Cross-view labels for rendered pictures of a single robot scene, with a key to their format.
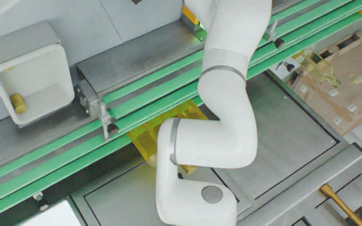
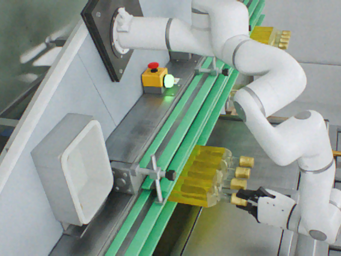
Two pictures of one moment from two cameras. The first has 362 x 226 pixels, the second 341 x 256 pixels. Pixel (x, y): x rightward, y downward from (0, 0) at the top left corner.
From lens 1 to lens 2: 0.57 m
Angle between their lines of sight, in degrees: 31
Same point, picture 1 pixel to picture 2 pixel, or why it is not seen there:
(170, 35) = (148, 104)
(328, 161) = not seen: hidden behind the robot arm
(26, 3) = (55, 100)
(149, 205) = (231, 245)
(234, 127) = (284, 60)
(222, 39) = (230, 28)
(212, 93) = (254, 54)
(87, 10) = (89, 97)
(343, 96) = not seen: hidden behind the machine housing
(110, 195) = not seen: outside the picture
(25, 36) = (64, 127)
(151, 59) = (150, 122)
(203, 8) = (188, 38)
